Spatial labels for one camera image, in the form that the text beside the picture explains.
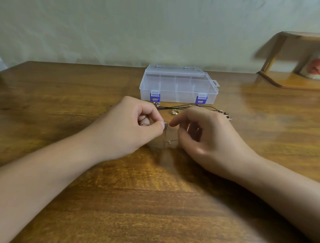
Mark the person's right hand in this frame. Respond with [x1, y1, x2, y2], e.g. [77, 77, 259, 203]
[169, 106, 263, 183]

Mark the person's left hand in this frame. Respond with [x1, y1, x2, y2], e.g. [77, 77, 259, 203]
[82, 95, 166, 162]

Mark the clear plastic organizer box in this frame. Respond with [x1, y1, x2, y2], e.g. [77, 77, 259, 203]
[139, 64, 221, 105]

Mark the person's right forearm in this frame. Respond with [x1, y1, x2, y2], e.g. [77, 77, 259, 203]
[235, 159, 320, 243]

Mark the person's left forearm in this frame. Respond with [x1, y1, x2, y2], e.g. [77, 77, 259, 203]
[0, 133, 108, 243]

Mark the wooden shelf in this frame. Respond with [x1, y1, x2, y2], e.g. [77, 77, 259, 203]
[256, 31, 320, 91]

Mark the white printed mug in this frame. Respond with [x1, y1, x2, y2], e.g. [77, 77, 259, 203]
[299, 50, 320, 81]

